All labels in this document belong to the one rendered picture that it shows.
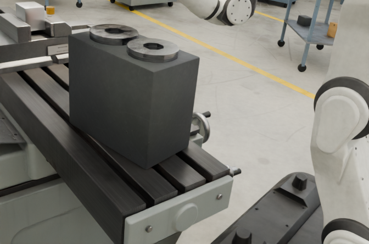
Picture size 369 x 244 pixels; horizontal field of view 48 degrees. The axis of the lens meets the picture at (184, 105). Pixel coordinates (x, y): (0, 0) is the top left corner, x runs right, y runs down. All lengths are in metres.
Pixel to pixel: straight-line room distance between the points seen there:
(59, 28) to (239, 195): 1.47
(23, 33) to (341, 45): 0.75
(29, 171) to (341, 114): 0.70
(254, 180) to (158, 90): 1.82
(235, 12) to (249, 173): 1.51
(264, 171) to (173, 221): 1.86
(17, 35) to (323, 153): 0.78
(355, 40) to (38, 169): 0.74
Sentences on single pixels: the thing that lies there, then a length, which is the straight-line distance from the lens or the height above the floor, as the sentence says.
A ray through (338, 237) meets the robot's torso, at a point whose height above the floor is 0.71.
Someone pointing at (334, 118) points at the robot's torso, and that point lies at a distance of 0.95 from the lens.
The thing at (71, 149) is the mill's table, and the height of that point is 0.96.
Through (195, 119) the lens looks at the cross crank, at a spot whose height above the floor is 0.68.
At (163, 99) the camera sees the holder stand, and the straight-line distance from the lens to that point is 0.69.
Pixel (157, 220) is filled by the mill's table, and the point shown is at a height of 0.93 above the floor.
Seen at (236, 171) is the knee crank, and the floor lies 0.54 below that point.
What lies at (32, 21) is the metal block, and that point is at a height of 1.07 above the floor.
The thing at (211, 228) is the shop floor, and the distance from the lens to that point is 2.08.
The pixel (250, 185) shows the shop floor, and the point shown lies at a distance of 2.40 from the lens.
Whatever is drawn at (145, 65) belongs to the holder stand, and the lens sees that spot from 0.68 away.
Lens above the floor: 1.39
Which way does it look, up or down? 26 degrees down
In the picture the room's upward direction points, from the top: 7 degrees clockwise
